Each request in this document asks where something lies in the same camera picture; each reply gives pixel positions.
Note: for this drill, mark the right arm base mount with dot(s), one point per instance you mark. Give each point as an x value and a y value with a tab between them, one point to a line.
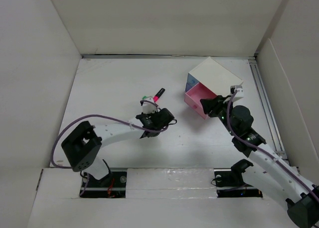
230	184

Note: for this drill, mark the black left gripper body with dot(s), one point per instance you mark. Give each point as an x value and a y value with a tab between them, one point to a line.
149	114

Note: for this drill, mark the white drawer cabinet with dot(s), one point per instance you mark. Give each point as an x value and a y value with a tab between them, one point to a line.
215	77

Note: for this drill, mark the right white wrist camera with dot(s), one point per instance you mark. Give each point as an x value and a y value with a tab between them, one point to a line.
237	92

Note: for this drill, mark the dark blue drawer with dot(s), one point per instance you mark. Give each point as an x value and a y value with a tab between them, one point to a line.
188	86

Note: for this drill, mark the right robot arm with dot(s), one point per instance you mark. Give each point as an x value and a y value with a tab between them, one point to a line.
262	168

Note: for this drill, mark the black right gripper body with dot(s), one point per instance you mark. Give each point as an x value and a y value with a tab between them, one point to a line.
225	124

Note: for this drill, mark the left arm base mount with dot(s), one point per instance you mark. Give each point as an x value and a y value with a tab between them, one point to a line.
112	187

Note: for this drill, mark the pink drawer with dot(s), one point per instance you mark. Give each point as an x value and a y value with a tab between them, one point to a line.
193	96

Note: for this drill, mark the light blue drawer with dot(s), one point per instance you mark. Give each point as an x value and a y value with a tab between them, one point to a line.
191	80

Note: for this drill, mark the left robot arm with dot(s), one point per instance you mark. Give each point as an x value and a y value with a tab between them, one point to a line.
83	144

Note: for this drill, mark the black pink highlighter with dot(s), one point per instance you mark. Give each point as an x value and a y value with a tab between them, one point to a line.
158	94

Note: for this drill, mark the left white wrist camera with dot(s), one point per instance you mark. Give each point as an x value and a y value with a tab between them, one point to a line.
149	106

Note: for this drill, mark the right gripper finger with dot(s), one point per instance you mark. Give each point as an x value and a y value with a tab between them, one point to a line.
221	99
211	107

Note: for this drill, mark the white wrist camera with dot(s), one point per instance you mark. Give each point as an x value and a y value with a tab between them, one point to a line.
149	106
237	92

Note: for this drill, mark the aluminium rail right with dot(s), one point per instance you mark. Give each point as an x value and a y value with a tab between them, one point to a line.
276	138

